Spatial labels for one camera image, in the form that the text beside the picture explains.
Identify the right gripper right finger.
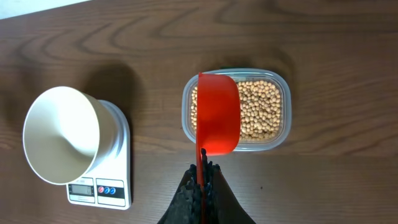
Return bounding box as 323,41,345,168
201,148,255,224

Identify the red plastic measuring scoop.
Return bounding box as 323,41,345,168
196,73,241,223

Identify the white digital kitchen scale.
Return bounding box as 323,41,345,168
66,100,132,210

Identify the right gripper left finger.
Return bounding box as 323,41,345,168
158,164,201,224

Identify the clear plastic container of soybeans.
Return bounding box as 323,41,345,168
182,68,292,151

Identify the cream round bowl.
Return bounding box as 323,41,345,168
22,86,119,185

